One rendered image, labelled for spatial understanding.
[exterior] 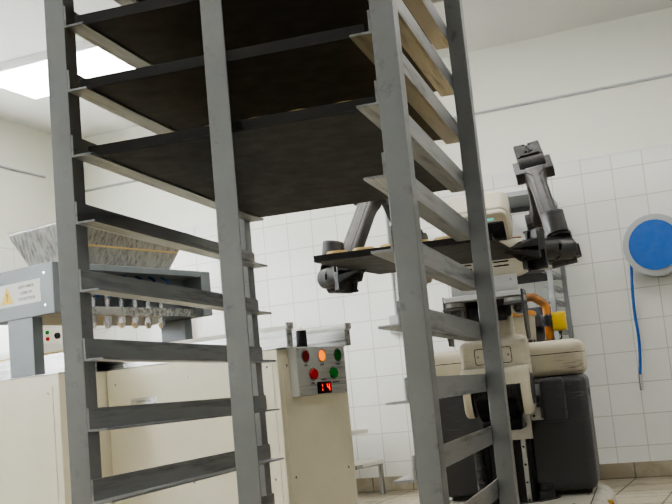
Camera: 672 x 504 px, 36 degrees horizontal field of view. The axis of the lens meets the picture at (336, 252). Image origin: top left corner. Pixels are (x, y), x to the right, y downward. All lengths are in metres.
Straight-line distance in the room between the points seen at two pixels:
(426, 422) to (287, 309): 6.46
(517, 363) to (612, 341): 3.54
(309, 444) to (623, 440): 4.19
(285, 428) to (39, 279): 0.93
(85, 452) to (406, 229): 0.50
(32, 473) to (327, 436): 0.92
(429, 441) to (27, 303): 2.27
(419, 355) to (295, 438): 1.73
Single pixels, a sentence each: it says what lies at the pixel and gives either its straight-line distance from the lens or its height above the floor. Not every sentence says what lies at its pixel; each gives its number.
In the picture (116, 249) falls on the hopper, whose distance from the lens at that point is 3.52.
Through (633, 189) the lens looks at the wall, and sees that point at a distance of 6.99.
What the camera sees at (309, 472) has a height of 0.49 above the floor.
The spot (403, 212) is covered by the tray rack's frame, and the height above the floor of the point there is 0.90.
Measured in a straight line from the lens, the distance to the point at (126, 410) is 1.45.
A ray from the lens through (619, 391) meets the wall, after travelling 6.93.
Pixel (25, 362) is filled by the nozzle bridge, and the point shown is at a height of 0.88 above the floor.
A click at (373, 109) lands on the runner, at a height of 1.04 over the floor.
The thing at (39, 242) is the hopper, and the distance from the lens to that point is 3.46.
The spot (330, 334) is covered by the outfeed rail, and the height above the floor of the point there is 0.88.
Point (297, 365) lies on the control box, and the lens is 2.90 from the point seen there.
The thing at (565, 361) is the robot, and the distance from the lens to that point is 3.66.
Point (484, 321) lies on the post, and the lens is 1.81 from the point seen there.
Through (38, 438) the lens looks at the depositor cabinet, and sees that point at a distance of 3.30.
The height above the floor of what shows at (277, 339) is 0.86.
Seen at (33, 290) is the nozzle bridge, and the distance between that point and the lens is 3.31.
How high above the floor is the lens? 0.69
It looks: 8 degrees up
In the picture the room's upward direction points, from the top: 5 degrees counter-clockwise
